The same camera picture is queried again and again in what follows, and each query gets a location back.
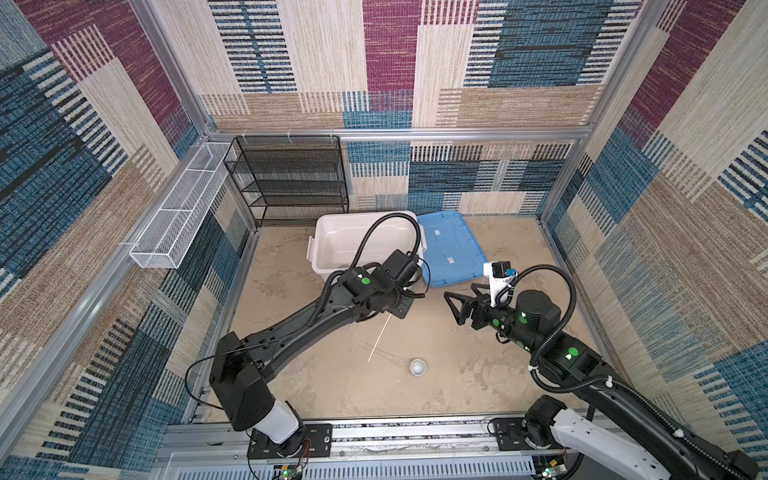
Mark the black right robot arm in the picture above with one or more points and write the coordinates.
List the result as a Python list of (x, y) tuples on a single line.
[(587, 406)]

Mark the black wire shelf rack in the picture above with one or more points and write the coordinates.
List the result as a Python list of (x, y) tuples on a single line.
[(289, 181)]

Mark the white plastic storage bin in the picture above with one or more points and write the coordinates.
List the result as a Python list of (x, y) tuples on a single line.
[(337, 238)]

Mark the white wire mesh basket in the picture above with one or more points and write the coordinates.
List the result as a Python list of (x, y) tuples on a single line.
[(166, 239)]

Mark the small white ceramic crucible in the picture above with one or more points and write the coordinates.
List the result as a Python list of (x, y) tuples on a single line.
[(418, 367)]

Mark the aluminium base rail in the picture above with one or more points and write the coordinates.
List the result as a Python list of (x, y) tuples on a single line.
[(484, 446)]

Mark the clear plastic pipette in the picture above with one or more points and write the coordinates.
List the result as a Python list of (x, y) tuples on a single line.
[(381, 354)]

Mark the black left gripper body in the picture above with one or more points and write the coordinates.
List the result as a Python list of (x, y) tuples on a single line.
[(398, 303)]

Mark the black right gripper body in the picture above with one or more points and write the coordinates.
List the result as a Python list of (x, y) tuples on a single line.
[(501, 319)]

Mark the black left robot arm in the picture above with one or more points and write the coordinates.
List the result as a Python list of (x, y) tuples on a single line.
[(242, 368)]

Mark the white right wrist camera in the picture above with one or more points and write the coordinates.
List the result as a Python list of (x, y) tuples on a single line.
[(500, 275)]

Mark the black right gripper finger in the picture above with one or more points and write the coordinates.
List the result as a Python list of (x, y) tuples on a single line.
[(462, 308), (481, 291)]

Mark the blue plastic bin lid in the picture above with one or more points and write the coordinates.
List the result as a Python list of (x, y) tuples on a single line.
[(452, 251)]

